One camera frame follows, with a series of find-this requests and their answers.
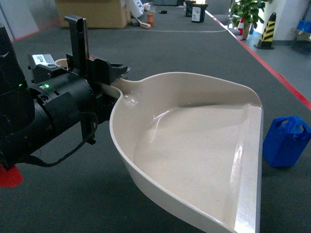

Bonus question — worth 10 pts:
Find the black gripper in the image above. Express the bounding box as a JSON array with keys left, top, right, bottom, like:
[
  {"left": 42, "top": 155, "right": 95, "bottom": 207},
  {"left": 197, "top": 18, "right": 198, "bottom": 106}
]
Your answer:
[{"left": 66, "top": 54, "right": 131, "bottom": 124}]

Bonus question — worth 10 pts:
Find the beige plastic dustpan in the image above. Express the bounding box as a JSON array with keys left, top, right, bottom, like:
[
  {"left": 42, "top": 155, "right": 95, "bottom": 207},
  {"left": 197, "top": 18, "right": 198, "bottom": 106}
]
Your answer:
[{"left": 54, "top": 58, "right": 264, "bottom": 233}]

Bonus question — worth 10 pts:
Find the blue plastic hexagonal part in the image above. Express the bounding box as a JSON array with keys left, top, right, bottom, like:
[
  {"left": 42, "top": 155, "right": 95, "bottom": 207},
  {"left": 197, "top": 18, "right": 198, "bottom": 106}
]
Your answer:
[{"left": 262, "top": 116, "right": 311, "bottom": 167}]

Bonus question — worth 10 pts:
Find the wooden hand brush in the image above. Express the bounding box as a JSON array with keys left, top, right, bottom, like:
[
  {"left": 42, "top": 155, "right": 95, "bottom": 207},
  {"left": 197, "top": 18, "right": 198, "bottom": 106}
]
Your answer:
[{"left": 135, "top": 17, "right": 151, "bottom": 29}]

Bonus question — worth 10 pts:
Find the large cardboard box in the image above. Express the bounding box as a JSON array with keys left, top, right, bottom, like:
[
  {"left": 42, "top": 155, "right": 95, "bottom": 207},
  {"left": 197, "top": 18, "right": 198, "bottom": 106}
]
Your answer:
[{"left": 55, "top": 0, "right": 130, "bottom": 29}]

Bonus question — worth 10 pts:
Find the orange can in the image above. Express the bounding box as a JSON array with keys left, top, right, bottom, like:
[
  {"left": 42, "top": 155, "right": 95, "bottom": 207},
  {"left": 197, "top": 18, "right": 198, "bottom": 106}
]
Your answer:
[{"left": 147, "top": 13, "right": 154, "bottom": 27}]

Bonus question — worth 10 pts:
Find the red white traffic cone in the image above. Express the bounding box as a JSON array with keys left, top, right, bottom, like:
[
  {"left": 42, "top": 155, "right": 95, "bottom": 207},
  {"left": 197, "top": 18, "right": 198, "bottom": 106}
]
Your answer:
[{"left": 237, "top": 17, "right": 245, "bottom": 39}]

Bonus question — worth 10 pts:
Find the green potted plant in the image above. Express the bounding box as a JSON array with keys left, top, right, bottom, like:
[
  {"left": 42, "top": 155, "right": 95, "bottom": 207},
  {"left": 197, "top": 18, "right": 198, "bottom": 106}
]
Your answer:
[{"left": 231, "top": 0, "right": 269, "bottom": 40}]

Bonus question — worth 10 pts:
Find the yellow black traffic cone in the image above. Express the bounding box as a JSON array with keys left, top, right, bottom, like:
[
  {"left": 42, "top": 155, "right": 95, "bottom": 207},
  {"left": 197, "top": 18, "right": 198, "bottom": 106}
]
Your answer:
[{"left": 254, "top": 12, "right": 276, "bottom": 50}]

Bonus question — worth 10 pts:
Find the black cable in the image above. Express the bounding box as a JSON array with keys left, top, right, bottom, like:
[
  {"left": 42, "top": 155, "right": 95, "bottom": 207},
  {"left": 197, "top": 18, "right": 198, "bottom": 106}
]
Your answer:
[{"left": 24, "top": 112, "right": 99, "bottom": 168}]

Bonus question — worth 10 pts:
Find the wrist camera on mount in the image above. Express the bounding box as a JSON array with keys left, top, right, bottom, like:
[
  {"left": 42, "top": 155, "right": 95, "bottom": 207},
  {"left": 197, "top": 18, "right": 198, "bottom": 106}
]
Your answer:
[{"left": 28, "top": 15, "right": 89, "bottom": 83}]

